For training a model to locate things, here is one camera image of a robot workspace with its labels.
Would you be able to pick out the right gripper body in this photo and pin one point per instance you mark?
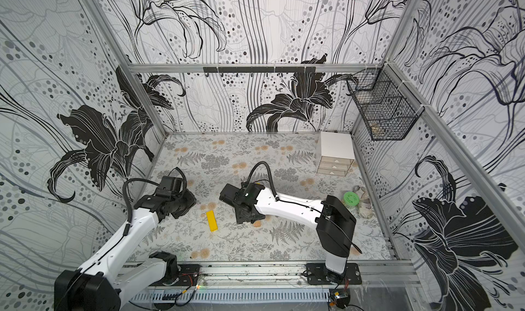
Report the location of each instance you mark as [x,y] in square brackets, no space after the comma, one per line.
[240,204]

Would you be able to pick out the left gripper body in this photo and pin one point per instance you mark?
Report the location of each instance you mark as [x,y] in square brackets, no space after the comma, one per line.
[182,204]

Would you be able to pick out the yellow block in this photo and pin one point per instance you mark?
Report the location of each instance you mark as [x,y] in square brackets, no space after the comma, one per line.
[212,222]

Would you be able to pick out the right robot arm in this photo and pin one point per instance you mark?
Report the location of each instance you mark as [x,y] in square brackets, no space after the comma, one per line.
[257,199]

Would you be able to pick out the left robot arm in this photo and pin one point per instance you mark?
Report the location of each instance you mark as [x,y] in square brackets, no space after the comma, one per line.
[96,285]

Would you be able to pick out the white drawer box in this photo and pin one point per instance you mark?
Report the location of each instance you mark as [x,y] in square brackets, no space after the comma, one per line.
[335,154]

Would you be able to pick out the green lid jar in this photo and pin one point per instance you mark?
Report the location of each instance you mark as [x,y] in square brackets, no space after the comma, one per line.
[351,199]

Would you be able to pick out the small electronics board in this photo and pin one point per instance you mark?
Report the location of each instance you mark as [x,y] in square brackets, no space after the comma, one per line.
[339,299]

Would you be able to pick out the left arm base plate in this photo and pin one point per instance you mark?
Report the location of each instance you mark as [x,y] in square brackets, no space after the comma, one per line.
[188,275]

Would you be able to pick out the white cable duct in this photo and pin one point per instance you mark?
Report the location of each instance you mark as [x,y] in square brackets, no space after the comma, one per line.
[234,296]

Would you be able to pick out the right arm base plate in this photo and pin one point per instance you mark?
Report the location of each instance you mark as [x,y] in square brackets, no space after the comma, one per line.
[317,274]

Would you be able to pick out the black wall bar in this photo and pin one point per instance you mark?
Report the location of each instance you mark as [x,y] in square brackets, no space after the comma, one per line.
[259,69]

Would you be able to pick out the black wire basket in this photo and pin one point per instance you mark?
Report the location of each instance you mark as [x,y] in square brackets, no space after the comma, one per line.
[386,113]

